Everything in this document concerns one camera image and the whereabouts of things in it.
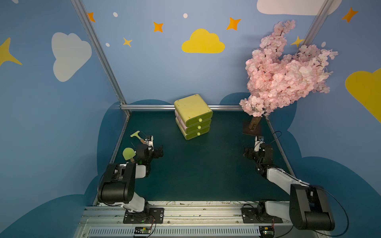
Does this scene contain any green drawer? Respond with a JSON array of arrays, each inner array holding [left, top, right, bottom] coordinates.
[[185, 111, 213, 127], [185, 119, 212, 134], [185, 126, 210, 140]]

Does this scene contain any green three-drawer cabinet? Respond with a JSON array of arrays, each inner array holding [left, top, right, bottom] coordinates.
[[174, 94, 213, 140]]

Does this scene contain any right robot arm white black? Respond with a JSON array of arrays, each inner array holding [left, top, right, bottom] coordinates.
[[243, 143, 335, 231]]

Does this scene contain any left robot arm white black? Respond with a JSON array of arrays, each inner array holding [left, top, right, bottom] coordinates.
[[97, 144, 164, 213]]

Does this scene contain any pink blossom artificial tree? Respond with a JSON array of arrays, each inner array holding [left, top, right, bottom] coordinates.
[[240, 20, 338, 135]]

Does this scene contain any right green circuit board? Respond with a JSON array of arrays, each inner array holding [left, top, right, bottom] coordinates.
[[259, 226, 274, 238]]

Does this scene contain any green circuit board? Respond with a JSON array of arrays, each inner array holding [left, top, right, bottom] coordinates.
[[134, 227, 153, 236], [259, 226, 274, 238]]

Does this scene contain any left green circuit board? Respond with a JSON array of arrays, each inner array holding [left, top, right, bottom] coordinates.
[[134, 227, 153, 236]]

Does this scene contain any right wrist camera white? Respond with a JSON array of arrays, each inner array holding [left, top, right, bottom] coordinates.
[[254, 136, 265, 152]]

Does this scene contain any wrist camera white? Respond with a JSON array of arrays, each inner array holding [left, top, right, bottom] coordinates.
[[254, 136, 265, 152], [145, 135, 154, 151]]

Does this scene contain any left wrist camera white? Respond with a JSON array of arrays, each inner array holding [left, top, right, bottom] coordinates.
[[145, 135, 154, 151]]

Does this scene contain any green round paddle wooden handle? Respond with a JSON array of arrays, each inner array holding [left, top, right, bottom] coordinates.
[[122, 148, 136, 162]]

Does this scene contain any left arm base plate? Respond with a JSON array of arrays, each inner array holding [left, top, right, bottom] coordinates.
[[123, 208, 165, 224]]

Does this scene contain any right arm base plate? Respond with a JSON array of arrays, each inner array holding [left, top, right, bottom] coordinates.
[[241, 206, 283, 224]]

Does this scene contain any aluminium rail front frame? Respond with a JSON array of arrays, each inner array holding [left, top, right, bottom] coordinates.
[[74, 201, 331, 238]]

